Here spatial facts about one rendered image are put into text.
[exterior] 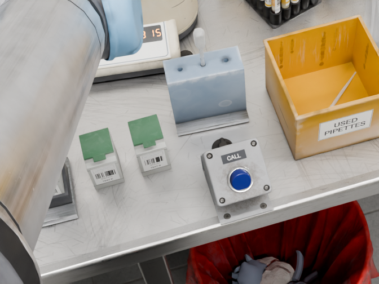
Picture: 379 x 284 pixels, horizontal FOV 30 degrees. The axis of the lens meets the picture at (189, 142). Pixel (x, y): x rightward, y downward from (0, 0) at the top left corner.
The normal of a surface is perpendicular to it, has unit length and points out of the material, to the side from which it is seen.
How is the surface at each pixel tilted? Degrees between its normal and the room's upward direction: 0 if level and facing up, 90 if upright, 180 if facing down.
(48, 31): 42
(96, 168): 90
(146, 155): 90
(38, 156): 73
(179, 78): 0
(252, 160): 30
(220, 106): 90
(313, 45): 90
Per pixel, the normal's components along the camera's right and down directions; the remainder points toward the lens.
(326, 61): 0.25, 0.80
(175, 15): 0.49, 0.70
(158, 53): -0.05, -0.14
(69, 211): -0.10, -0.54
